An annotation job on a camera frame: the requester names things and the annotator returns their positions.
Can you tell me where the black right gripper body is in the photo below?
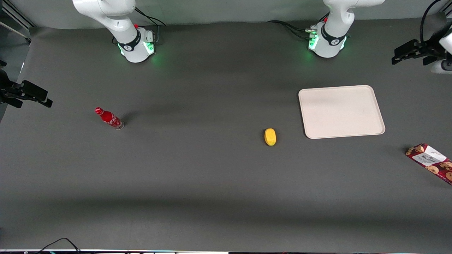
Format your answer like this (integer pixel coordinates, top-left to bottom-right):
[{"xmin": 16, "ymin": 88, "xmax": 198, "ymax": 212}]
[{"xmin": 0, "ymin": 68, "xmax": 24, "ymax": 107}]

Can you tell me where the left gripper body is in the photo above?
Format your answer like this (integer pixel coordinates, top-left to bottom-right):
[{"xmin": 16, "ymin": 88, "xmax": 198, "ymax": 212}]
[{"xmin": 418, "ymin": 22, "xmax": 452, "ymax": 66}]

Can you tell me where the red cookie box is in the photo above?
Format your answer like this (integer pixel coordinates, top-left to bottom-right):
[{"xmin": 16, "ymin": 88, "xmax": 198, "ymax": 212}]
[{"xmin": 405, "ymin": 143, "xmax": 452, "ymax": 186}]

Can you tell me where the beige plastic tray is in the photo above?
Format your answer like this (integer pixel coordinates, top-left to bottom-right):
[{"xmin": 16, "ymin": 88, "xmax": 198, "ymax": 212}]
[{"xmin": 298, "ymin": 85, "xmax": 386, "ymax": 140}]

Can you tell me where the red soda bottle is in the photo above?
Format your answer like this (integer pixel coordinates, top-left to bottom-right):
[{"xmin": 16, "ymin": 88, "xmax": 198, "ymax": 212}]
[{"xmin": 94, "ymin": 107, "xmax": 125, "ymax": 130}]

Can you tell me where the yellow lemon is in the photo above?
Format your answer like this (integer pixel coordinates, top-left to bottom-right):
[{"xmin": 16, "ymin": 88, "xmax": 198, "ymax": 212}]
[{"xmin": 264, "ymin": 128, "xmax": 277, "ymax": 147}]

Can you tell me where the aluminium frame profile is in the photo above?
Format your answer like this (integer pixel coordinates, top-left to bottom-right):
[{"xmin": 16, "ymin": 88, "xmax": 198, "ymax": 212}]
[{"xmin": 0, "ymin": 0, "xmax": 36, "ymax": 43}]

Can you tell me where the black left arm base cable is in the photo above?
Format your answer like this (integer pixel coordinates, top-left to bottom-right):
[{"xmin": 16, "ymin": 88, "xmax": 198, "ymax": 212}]
[{"xmin": 267, "ymin": 20, "xmax": 312, "ymax": 40}]

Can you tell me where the black arm base cable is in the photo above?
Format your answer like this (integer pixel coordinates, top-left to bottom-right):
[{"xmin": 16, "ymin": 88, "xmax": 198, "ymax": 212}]
[
  {"xmin": 134, "ymin": 7, "xmax": 166, "ymax": 27},
  {"xmin": 267, "ymin": 20, "xmax": 312, "ymax": 40}
]

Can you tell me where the black right arm base cable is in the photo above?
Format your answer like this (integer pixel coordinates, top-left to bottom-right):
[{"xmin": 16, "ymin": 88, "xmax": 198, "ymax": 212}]
[{"xmin": 134, "ymin": 7, "xmax": 166, "ymax": 27}]

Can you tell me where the thin black table-edge cable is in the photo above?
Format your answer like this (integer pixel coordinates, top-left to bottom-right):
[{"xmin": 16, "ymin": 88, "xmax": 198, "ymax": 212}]
[{"xmin": 35, "ymin": 237, "xmax": 82, "ymax": 254}]

